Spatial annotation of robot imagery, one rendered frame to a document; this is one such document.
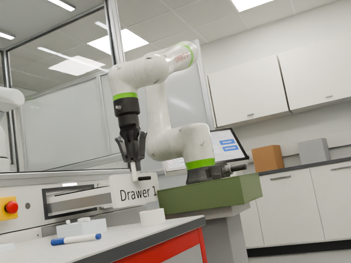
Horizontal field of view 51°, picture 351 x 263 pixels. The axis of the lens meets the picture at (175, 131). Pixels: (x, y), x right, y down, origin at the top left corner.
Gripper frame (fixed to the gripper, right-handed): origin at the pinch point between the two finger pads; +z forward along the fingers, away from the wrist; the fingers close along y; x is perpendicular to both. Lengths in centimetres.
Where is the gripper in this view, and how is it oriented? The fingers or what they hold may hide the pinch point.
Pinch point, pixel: (136, 171)
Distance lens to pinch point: 132.3
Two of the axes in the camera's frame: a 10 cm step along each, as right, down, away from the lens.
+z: 1.6, 9.8, -1.5
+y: 8.8, -2.1, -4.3
